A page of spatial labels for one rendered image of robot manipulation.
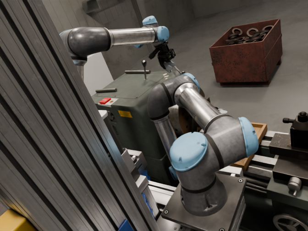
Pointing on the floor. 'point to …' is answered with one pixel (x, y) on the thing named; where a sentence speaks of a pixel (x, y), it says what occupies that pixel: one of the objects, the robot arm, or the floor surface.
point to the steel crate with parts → (247, 53)
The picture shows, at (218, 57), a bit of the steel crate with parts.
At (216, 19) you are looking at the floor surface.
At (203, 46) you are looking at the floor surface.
